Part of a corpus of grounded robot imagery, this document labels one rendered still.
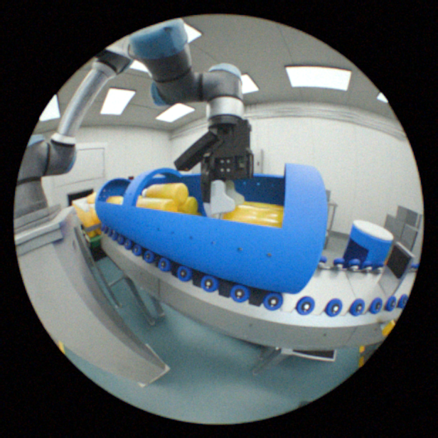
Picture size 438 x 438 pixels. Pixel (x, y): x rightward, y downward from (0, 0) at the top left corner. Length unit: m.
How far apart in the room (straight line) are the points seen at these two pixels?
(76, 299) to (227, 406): 1.06
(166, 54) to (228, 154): 0.19
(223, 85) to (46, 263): 0.55
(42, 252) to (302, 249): 0.52
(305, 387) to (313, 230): 1.27
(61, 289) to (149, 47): 0.51
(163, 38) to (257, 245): 0.30
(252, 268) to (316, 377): 1.28
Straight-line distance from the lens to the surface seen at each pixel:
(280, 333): 0.38
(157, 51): 0.23
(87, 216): 0.98
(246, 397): 1.21
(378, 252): 0.80
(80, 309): 0.51
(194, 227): 0.22
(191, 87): 0.31
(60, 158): 0.58
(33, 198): 0.51
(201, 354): 1.25
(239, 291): 0.31
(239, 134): 0.26
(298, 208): 0.19
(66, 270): 0.44
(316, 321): 0.37
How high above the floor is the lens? 1.20
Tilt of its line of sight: 18 degrees down
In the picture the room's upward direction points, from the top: straight up
